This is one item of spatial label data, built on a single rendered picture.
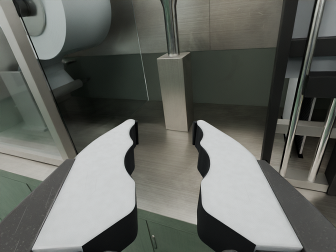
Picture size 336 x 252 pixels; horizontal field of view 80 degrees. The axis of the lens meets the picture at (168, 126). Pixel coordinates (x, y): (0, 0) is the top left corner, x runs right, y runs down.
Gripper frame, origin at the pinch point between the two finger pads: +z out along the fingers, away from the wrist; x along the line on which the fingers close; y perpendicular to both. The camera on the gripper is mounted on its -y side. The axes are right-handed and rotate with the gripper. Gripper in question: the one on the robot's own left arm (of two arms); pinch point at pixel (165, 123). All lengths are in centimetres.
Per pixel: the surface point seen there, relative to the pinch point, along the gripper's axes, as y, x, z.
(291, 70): 3.0, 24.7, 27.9
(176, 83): 14, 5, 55
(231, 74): 16, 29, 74
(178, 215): 33.4, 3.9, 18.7
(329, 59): 0.4, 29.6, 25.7
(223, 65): 12, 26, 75
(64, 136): 26, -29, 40
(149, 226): 46, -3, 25
